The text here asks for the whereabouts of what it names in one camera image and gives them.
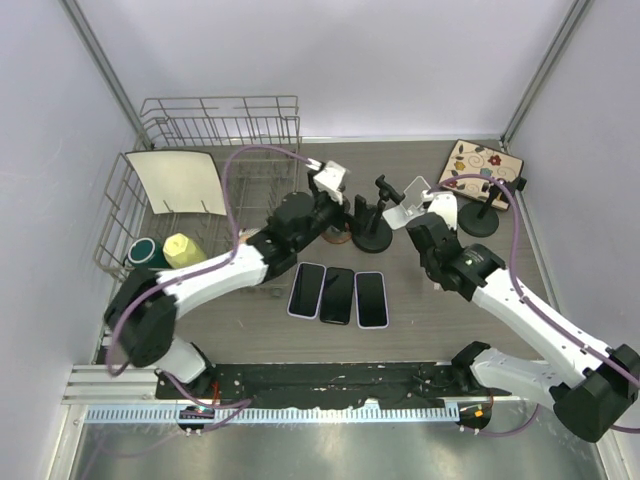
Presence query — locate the lavender case phone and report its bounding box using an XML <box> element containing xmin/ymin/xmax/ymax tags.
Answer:
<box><xmin>287</xmin><ymin>262</ymin><xmax>327</xmax><ymax>320</ymax></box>

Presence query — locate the white cable duct strip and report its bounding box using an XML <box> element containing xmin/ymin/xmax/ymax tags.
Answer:
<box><xmin>84</xmin><ymin>401</ymin><xmax>460</xmax><ymax>425</ymax></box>

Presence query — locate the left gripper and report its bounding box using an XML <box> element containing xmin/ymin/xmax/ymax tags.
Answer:
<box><xmin>292</xmin><ymin>172</ymin><xmax>376</xmax><ymax>253</ymax></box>

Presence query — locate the striped round mug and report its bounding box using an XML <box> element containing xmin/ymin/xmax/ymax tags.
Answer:
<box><xmin>239</xmin><ymin>229</ymin><xmax>259</xmax><ymax>244</ymax></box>

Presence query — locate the black tall phone stand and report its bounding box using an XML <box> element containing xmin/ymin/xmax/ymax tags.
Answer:
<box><xmin>351</xmin><ymin>175</ymin><xmax>405</xmax><ymax>254</ymax></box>

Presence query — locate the grey wire dish rack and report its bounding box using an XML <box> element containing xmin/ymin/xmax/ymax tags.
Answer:
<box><xmin>93</xmin><ymin>94</ymin><xmax>302</xmax><ymax>283</ymax></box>

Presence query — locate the purple case phone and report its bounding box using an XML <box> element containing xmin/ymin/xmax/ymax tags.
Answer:
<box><xmin>355</xmin><ymin>272</ymin><xmax>389</xmax><ymax>330</ymax></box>

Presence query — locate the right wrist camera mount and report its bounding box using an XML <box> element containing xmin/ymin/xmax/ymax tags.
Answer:
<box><xmin>421</xmin><ymin>190</ymin><xmax>458</xmax><ymax>231</ymax></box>

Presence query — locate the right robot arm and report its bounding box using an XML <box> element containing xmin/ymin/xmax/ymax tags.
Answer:
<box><xmin>406</xmin><ymin>213</ymin><xmax>639</xmax><ymax>443</ymax></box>

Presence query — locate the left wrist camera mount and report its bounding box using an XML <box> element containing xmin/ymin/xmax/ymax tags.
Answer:
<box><xmin>307</xmin><ymin>159</ymin><xmax>350</xmax><ymax>205</ymax></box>

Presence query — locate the dark green mug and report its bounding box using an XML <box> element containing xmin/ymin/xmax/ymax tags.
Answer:
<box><xmin>124</xmin><ymin>237</ymin><xmax>170</xmax><ymax>270</ymax></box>

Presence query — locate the yellow faceted cup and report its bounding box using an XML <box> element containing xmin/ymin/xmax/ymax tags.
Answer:
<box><xmin>163</xmin><ymin>233</ymin><xmax>207</xmax><ymax>269</ymax></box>

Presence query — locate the white square plate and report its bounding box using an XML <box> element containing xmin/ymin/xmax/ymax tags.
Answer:
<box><xmin>125</xmin><ymin>150</ymin><xmax>227</xmax><ymax>216</ymax></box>

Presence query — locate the black mounting base plate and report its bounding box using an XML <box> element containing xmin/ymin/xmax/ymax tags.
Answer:
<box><xmin>187</xmin><ymin>362</ymin><xmax>488</xmax><ymax>410</ymax></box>

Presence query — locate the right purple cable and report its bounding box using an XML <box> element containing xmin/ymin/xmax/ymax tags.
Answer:
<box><xmin>424</xmin><ymin>174</ymin><xmax>640</xmax><ymax>434</ymax></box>

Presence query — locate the black round phone stand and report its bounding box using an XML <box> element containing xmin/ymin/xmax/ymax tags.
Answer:
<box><xmin>458</xmin><ymin>184</ymin><xmax>502</xmax><ymax>238</ymax></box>

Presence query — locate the white folding phone stand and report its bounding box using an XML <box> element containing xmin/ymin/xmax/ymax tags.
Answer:
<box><xmin>382</xmin><ymin>176</ymin><xmax>434</xmax><ymax>231</ymax></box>

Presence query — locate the floral square coaster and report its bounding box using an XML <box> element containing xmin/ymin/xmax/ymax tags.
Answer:
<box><xmin>439</xmin><ymin>140</ymin><xmax>524</xmax><ymax>202</ymax></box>

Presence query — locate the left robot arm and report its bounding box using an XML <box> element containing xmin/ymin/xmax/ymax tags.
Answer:
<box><xmin>104</xmin><ymin>192</ymin><xmax>353</xmax><ymax>399</ymax></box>

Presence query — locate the wooden base phone stand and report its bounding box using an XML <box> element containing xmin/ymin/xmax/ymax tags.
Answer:
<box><xmin>321</xmin><ymin>227</ymin><xmax>351</xmax><ymax>245</ymax></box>

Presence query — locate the purple cable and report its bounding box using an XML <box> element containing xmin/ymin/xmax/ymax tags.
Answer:
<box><xmin>424</xmin><ymin>174</ymin><xmax>640</xmax><ymax>434</ymax></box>
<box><xmin>104</xmin><ymin>144</ymin><xmax>321</xmax><ymax>434</ymax></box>

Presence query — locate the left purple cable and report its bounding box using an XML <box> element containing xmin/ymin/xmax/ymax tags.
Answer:
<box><xmin>104</xmin><ymin>144</ymin><xmax>321</xmax><ymax>434</ymax></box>

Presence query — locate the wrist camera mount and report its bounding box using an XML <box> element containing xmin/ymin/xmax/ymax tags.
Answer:
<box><xmin>307</xmin><ymin>159</ymin><xmax>350</xmax><ymax>205</ymax></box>
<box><xmin>421</xmin><ymin>190</ymin><xmax>458</xmax><ymax>231</ymax></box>

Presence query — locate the black case phone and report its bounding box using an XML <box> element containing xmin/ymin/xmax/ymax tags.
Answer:
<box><xmin>319</xmin><ymin>267</ymin><xmax>355</xmax><ymax>325</ymax></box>

